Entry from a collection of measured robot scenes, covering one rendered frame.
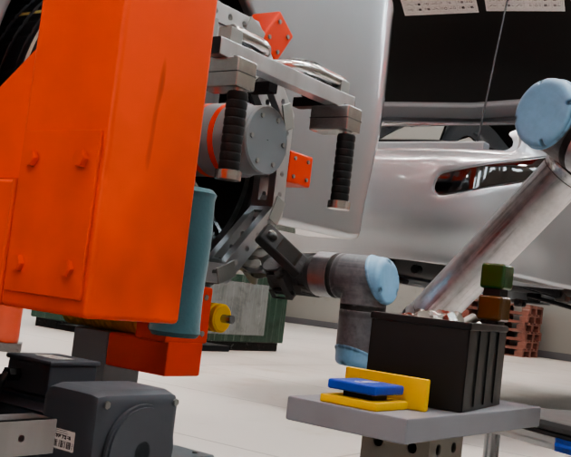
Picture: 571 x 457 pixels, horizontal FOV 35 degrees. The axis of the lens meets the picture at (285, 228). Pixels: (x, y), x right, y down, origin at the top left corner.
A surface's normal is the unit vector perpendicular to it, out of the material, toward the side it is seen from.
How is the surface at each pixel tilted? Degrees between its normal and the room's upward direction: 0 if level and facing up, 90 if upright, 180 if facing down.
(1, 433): 90
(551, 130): 87
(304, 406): 90
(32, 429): 90
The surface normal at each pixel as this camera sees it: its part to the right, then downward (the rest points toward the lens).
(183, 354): 0.80, 0.05
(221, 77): -0.58, -0.12
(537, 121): -0.79, -0.19
